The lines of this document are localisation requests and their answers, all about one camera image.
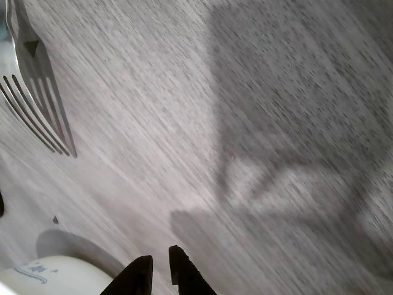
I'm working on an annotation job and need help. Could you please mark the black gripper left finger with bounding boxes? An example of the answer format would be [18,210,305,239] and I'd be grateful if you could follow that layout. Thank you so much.
[100,254,154,295]

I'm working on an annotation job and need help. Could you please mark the white round plate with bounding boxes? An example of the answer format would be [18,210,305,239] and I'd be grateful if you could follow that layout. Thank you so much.
[0,254,115,295]

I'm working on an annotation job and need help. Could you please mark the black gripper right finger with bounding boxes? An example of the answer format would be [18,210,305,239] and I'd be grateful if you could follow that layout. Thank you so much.
[168,245,217,295]

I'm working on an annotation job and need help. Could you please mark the metal fork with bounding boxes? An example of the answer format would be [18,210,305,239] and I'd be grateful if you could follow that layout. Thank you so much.
[0,0,79,159]

